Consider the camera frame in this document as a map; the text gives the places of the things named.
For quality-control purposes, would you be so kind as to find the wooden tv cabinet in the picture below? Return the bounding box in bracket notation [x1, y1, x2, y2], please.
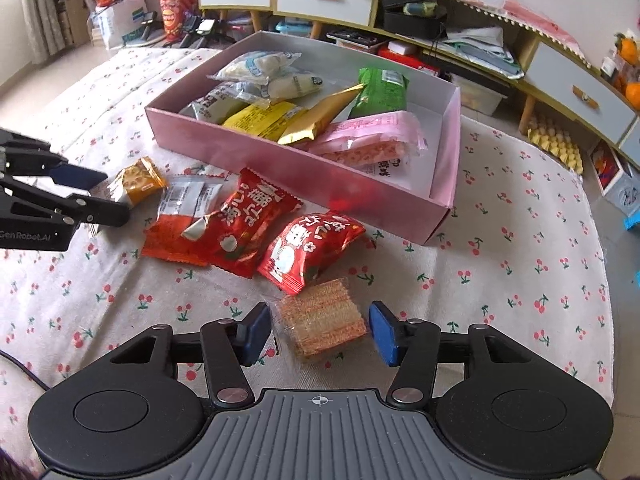
[198, 0, 639, 164]

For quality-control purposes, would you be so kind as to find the red cylindrical gift can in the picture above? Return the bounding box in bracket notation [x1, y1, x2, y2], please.
[160, 0, 198, 42]

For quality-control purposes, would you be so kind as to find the red flat box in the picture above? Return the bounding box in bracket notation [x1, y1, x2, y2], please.
[378, 47, 440, 77]

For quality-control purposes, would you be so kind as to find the white bread pack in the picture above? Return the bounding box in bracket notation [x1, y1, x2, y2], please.
[257, 72, 323, 101]
[209, 51, 302, 84]

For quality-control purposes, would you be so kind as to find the orange fruit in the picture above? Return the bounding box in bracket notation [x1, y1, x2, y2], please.
[615, 32, 639, 66]

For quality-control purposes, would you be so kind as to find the clear storage bin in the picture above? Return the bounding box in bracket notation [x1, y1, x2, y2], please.
[450, 74, 511, 116]

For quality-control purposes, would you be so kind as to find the silver cookie snack pack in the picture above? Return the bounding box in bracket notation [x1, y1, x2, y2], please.
[179, 81, 250, 125]

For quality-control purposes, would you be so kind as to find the white shopping bag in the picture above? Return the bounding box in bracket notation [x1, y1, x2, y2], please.
[96, 0, 148, 50]

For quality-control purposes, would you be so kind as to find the orange white snack packet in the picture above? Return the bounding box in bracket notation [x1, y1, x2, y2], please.
[103, 156, 166, 208]

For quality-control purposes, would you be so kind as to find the silver white small packet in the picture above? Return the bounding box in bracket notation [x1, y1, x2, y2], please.
[360, 157, 410, 181]

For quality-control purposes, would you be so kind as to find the cherry print tablecloth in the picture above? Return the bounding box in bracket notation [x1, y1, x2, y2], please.
[1, 48, 614, 472]

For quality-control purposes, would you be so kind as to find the orange red barcode packet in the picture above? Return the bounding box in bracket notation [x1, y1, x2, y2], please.
[142, 174, 227, 266]

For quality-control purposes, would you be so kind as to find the yellow snack packet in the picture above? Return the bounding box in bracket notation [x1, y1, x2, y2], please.
[222, 102, 307, 142]

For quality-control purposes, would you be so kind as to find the gold wrapper bar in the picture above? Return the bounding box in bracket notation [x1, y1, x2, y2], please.
[278, 84, 364, 145]

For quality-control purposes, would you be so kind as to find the pink wafer snack pack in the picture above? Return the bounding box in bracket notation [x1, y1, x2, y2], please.
[304, 110, 428, 167]

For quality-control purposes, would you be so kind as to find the red snack packet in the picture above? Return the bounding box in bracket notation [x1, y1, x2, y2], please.
[198, 168, 302, 278]
[257, 211, 366, 296]

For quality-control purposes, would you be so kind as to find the green snack packet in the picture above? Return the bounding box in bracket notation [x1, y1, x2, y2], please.
[349, 67, 409, 118]

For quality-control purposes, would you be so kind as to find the yellow egg tray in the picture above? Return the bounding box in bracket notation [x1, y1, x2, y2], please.
[526, 114, 584, 176]

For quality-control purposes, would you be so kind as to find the pink cardboard box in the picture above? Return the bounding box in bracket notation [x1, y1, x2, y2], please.
[145, 32, 461, 245]

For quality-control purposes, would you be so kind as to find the clear cracker stack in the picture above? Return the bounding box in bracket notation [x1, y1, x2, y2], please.
[276, 278, 368, 360]

